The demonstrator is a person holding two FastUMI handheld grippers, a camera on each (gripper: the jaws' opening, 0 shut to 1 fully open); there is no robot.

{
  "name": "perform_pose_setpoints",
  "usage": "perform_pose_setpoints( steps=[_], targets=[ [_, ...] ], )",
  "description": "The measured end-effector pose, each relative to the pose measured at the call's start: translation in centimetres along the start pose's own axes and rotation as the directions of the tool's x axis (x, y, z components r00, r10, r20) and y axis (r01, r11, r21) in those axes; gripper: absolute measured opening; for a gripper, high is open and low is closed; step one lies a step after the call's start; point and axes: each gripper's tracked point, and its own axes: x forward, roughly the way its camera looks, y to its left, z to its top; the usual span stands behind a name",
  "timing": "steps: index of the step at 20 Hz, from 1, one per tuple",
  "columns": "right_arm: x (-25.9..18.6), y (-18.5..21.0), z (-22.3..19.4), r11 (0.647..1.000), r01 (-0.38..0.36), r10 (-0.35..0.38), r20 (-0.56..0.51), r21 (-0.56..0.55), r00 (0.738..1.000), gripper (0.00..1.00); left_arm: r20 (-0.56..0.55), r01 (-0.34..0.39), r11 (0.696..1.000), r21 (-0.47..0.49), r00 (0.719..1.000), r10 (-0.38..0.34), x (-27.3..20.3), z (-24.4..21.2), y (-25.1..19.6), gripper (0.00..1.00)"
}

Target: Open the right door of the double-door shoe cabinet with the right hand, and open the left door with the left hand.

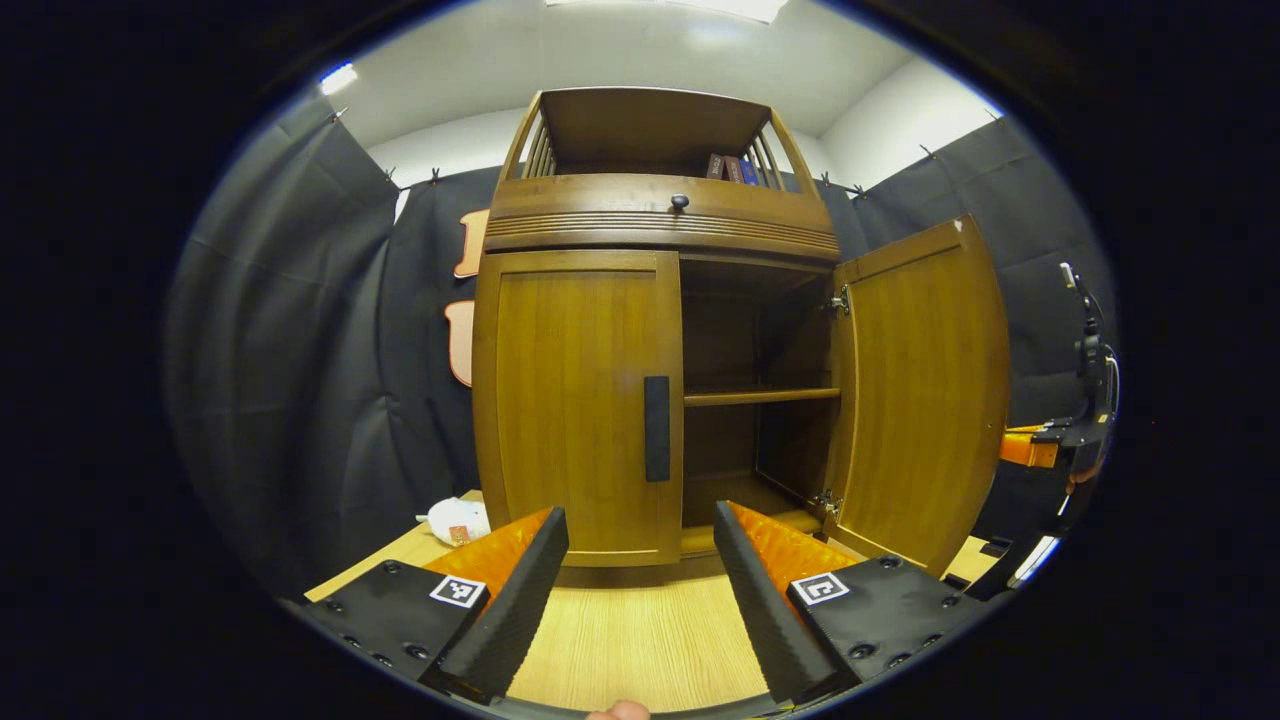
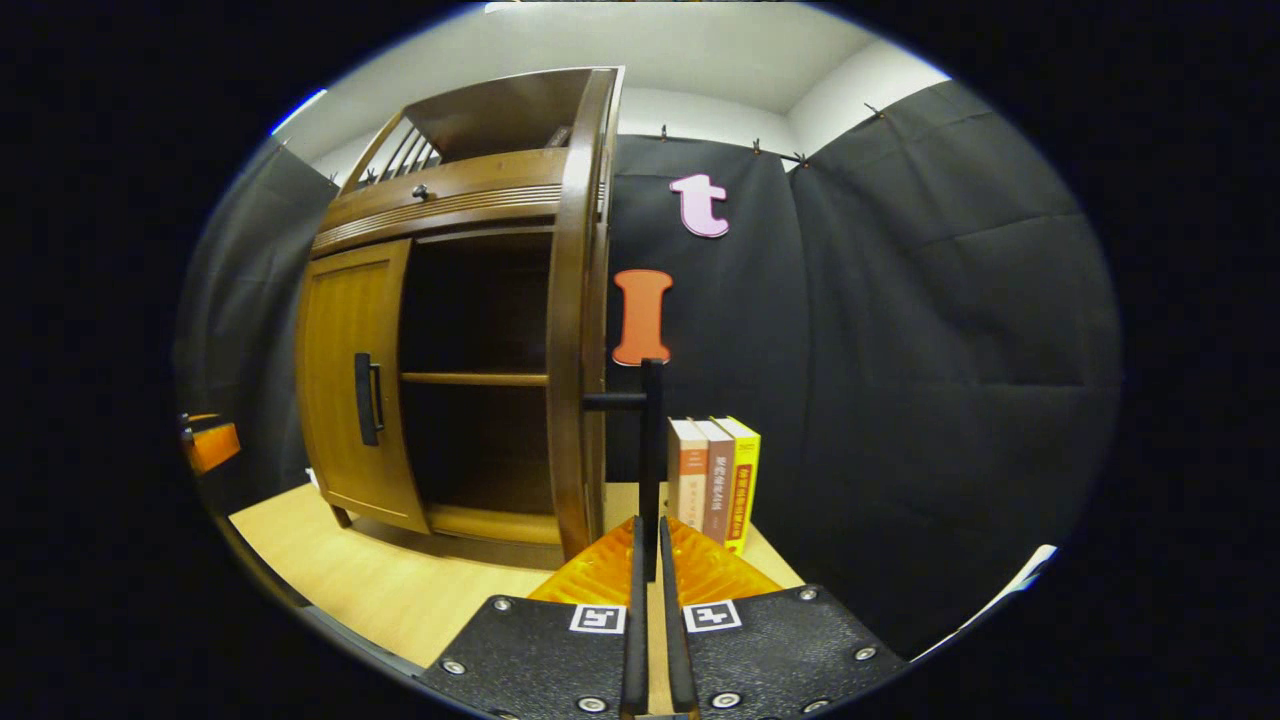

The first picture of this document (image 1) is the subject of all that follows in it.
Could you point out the black backdrop cloth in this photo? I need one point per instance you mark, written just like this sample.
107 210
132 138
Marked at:
300 350

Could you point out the wooden shoe cabinet door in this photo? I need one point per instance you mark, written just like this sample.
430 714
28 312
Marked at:
920 400
570 400

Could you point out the wooden drawer with black knob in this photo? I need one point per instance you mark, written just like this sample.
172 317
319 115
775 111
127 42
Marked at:
600 205

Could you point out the dark red book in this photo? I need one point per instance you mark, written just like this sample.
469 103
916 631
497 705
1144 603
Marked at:
733 170

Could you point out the white plastic bag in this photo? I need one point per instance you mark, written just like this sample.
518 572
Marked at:
455 520

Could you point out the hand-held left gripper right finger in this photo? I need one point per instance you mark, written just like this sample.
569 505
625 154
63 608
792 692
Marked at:
765 610

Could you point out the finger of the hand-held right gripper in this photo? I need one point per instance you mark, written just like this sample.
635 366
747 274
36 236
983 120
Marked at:
1028 450

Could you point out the metal door hinge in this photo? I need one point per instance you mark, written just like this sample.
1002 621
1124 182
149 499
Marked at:
826 503
839 300

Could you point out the wooden double-door shoe cabinet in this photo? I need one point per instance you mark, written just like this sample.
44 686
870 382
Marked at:
640 120

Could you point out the wooden cabinet inner shelf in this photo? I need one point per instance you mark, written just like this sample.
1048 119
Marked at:
760 397

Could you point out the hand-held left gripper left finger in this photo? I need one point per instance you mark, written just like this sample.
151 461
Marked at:
520 610

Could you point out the ceiling light panel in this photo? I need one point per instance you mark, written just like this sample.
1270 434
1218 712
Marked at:
338 78
700 8

